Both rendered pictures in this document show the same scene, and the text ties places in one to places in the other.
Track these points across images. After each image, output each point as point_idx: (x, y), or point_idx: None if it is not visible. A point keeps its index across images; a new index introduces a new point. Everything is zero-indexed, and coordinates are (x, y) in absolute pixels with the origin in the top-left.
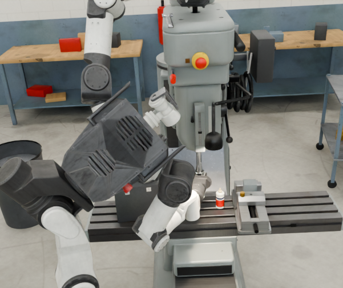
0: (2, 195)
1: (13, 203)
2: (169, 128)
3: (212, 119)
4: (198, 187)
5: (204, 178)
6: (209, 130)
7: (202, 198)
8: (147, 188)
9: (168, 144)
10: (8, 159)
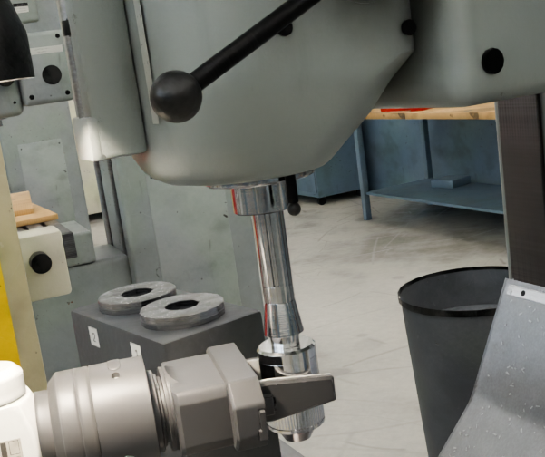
0: (416, 384)
1: (432, 416)
2: (513, 177)
3: None
4: (91, 386)
5: (224, 377)
6: (139, 33)
7: (61, 447)
8: (132, 345)
9: (513, 260)
10: (489, 308)
